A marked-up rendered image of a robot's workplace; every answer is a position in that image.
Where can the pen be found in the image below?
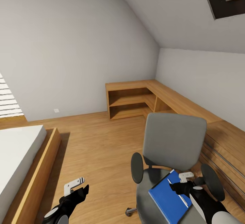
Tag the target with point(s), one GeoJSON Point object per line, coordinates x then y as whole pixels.
{"type": "Point", "coordinates": [183, 200]}

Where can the cabinet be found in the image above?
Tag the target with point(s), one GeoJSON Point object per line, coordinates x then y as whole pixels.
{"type": "Point", "coordinates": [224, 150]}

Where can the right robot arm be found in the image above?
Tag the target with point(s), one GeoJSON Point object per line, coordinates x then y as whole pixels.
{"type": "Point", "coordinates": [213, 212]}

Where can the folder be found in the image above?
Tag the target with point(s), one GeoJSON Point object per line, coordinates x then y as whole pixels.
{"type": "Point", "coordinates": [168, 202]}

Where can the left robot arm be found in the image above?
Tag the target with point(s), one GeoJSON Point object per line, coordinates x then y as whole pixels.
{"type": "Point", "coordinates": [60, 214]}

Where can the swivel chair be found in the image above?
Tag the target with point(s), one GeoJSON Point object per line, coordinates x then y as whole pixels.
{"type": "Point", "coordinates": [174, 141]}

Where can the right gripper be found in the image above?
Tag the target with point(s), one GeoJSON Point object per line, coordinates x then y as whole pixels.
{"type": "Point", "coordinates": [180, 187]}

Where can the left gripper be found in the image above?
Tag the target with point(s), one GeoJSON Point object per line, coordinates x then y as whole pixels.
{"type": "Point", "coordinates": [76, 197]}

